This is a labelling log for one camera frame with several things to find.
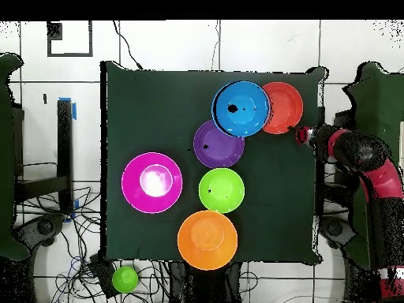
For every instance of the large red-orange bowl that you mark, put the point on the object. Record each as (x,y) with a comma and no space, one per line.
(287,107)

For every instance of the blue bowl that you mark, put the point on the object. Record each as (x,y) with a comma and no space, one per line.
(243,117)

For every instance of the purple bowl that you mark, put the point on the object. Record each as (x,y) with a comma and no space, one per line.
(218,149)

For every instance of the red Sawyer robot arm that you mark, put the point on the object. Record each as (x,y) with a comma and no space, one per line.
(366,158)

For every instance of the green covered side table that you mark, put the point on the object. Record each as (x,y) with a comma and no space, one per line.
(369,95)
(5,158)

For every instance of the large light orange bowl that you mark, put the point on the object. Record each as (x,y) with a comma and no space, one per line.
(208,240)

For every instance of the dark green table cloth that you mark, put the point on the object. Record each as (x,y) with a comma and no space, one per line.
(158,107)

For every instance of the large magenta bowl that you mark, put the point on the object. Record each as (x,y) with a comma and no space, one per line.
(136,183)

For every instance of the small green round bowl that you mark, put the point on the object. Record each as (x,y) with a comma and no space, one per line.
(125,279)

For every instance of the black metal stand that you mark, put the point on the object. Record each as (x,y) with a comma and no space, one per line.
(65,158)

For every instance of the black square floor frame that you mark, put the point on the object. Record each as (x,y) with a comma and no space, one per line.
(55,30)

